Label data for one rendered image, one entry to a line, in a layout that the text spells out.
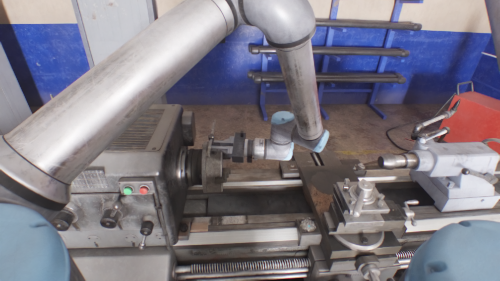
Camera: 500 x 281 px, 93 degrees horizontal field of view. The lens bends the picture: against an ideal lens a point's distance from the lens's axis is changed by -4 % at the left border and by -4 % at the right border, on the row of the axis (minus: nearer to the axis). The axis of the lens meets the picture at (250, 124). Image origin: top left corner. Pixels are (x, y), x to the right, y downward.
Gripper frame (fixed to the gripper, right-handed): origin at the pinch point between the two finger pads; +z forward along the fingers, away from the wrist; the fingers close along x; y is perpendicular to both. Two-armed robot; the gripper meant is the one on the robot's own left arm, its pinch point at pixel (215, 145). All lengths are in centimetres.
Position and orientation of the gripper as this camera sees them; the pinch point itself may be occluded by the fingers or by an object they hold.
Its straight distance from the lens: 111.0
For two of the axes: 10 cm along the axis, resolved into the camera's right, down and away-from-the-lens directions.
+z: -10.0, -0.6, 0.4
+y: 0.0, -6.6, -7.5
